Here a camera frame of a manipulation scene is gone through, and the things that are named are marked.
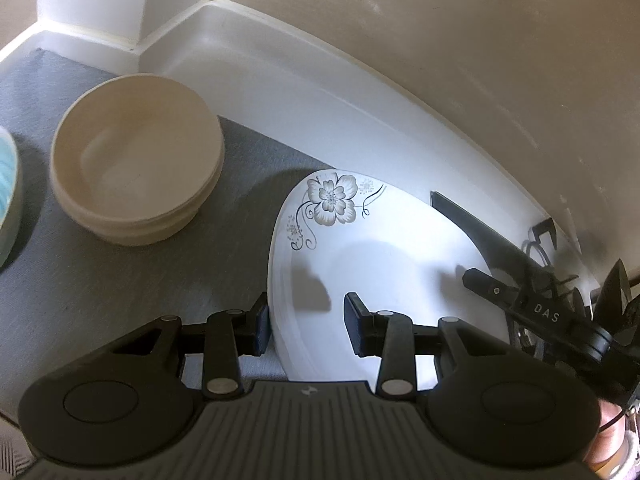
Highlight white floral plate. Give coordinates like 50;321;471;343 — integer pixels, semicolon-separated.
268;169;509;384

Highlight teal glazed bowl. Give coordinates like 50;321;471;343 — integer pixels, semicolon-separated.
0;127;23;266

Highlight beige stacked bowls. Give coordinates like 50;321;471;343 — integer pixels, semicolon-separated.
49;74;224;246

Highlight person's hand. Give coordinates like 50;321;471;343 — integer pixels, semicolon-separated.
585;399;626;471

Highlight grey drying mat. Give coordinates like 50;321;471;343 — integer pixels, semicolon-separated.
1;50;322;418

